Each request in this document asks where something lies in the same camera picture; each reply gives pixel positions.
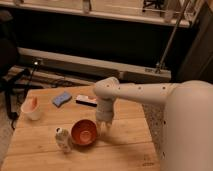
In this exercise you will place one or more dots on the white cup with orange item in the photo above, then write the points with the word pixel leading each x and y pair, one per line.
pixel 31 109

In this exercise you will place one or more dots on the red-brown ceramic bowl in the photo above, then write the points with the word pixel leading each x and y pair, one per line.
pixel 84 132

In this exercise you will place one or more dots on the white patterned bottle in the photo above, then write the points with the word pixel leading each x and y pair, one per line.
pixel 63 139

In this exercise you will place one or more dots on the black tripod stand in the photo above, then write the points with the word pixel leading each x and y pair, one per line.
pixel 28 75

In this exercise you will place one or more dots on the long white shelf beam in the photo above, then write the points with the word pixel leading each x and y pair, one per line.
pixel 97 67

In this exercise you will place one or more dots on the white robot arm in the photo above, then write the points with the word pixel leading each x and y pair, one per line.
pixel 187 120

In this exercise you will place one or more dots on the blue sponge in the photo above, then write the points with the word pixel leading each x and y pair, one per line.
pixel 61 99

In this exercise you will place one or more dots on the black and white box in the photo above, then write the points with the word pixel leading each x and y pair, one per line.
pixel 86 100

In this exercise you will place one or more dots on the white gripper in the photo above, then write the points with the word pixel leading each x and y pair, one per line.
pixel 104 113

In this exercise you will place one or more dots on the metal pole stand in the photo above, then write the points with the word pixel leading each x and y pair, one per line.
pixel 159 65

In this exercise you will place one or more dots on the black office chair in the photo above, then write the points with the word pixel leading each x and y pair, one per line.
pixel 9 56

